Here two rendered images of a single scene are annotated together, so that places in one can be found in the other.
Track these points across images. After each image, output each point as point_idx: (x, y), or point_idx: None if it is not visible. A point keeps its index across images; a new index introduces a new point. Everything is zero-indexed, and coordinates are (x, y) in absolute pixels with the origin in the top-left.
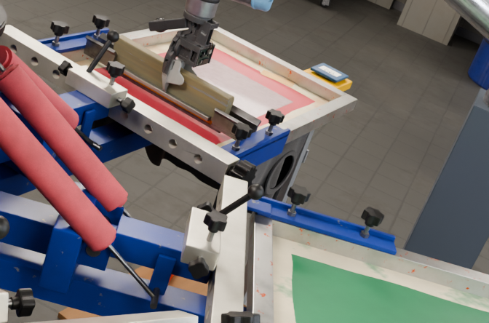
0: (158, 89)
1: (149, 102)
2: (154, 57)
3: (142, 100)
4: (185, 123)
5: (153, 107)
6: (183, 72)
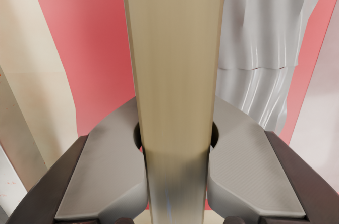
0: (133, 77)
1: (126, 52)
2: (130, 25)
3: (112, 33)
4: (142, 152)
5: (120, 75)
6: (158, 210)
